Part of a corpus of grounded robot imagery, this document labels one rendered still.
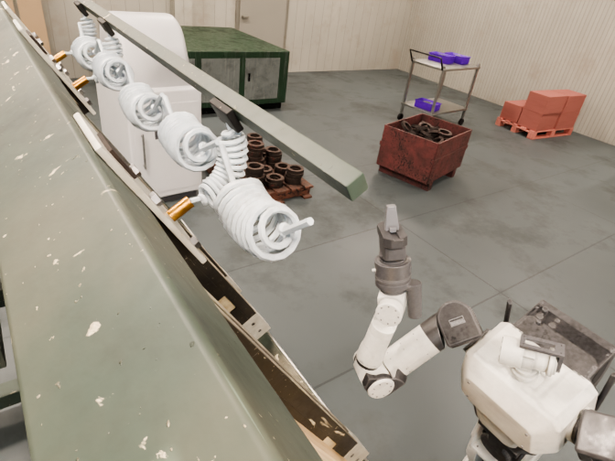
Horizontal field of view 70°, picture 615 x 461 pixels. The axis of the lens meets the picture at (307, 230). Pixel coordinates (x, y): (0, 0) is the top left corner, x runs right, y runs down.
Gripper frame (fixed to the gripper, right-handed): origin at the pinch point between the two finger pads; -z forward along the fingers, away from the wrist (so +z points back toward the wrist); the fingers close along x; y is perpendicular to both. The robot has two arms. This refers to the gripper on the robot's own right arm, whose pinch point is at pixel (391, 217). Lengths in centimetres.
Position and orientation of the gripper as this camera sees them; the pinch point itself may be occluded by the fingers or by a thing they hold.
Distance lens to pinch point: 105.2
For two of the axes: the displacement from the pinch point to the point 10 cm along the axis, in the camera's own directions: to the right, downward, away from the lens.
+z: 1.0, 9.2, 3.7
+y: -10.0, 1.0, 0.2
